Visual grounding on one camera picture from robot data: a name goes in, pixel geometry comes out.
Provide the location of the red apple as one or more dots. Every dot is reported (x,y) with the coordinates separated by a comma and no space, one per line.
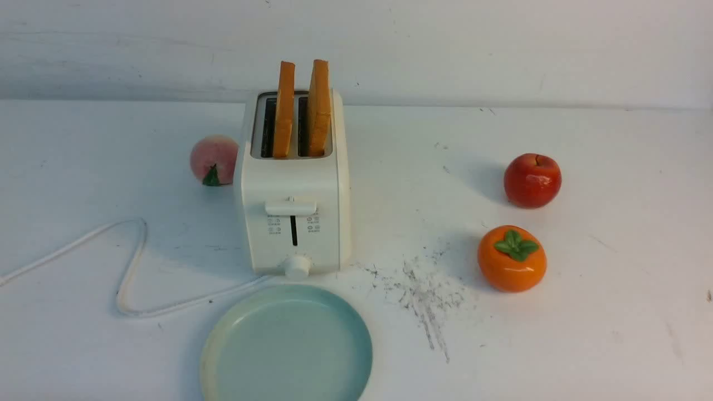
(532,180)

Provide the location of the white two-slot toaster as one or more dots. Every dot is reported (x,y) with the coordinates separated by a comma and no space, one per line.
(293,213)

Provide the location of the orange persimmon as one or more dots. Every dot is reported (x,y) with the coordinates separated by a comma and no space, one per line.
(511,259)

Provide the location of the pale green round plate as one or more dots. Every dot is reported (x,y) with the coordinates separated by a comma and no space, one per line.
(287,342)

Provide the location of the toast slice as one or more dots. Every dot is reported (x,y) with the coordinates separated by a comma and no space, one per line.
(318,108)
(284,116)

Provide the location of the pink peach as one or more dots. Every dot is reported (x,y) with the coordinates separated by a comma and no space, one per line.
(213,160)

